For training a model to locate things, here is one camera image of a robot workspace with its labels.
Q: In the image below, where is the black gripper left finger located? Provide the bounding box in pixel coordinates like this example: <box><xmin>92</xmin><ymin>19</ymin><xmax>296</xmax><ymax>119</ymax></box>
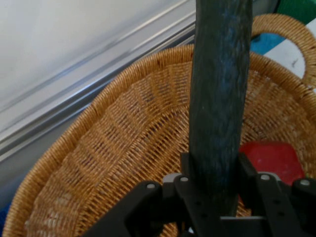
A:
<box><xmin>83</xmin><ymin>152</ymin><xmax>222</xmax><ymax>237</ymax></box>

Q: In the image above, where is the green foam mat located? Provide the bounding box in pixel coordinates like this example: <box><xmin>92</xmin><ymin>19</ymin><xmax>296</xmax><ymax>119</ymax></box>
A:
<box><xmin>276</xmin><ymin>0</ymin><xmax>316</xmax><ymax>26</ymax></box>

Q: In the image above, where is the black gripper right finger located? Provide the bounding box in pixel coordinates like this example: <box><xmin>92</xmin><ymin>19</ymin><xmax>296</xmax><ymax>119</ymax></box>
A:
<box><xmin>237</xmin><ymin>152</ymin><xmax>316</xmax><ymax>237</ymax></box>

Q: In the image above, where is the red bell pepper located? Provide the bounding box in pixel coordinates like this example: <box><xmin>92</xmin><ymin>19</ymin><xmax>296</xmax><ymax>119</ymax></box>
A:
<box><xmin>238</xmin><ymin>141</ymin><xmax>306</xmax><ymax>186</ymax></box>

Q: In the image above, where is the long dark green cucumber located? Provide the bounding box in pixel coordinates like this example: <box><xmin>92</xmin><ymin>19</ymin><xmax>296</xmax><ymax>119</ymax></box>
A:
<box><xmin>189</xmin><ymin>0</ymin><xmax>254</xmax><ymax>218</ymax></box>

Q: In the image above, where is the aluminium wall rail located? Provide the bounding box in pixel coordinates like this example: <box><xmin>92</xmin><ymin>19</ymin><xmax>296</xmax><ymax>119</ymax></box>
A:
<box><xmin>0</xmin><ymin>0</ymin><xmax>198</xmax><ymax>164</ymax></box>

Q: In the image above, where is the woven wicker basket with handles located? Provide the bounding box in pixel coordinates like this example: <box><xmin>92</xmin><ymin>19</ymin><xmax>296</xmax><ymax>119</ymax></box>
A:
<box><xmin>2</xmin><ymin>13</ymin><xmax>316</xmax><ymax>237</ymax></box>

